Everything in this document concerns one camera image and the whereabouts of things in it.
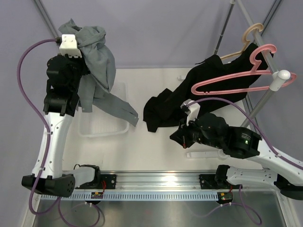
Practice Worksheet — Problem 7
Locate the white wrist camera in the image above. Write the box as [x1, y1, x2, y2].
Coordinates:
[180, 99, 200, 126]
[59, 34, 82, 58]

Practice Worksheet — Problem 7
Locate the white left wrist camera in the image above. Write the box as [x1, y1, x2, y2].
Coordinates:
[59, 34, 82, 58]

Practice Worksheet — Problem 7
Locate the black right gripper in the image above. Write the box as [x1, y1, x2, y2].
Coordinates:
[170, 114, 223, 149]

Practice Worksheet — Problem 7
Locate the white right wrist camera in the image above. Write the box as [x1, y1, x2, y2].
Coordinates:
[180, 99, 200, 126]

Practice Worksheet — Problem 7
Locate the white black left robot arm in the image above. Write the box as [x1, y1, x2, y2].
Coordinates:
[21, 54, 102, 198]

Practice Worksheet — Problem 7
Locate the silver clothes rack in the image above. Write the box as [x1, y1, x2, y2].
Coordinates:
[176, 0, 291, 159]

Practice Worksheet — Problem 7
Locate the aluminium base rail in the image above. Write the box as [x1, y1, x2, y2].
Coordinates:
[73, 171, 268, 192]

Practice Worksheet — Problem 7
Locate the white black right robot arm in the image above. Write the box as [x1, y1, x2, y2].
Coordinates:
[169, 113, 303, 200]

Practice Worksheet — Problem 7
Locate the white slotted cable duct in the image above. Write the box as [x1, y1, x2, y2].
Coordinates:
[39, 192, 218, 201]

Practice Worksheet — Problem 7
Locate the grey shirt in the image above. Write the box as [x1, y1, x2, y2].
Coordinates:
[59, 19, 139, 126]

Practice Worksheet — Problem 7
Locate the white plastic basket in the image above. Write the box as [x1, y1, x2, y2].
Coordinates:
[78, 81, 130, 138]

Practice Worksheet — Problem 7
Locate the black shirt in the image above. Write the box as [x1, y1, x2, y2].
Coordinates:
[143, 42, 275, 133]

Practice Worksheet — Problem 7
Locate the pink plastic hanger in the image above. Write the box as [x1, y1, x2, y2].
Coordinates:
[190, 44, 298, 95]

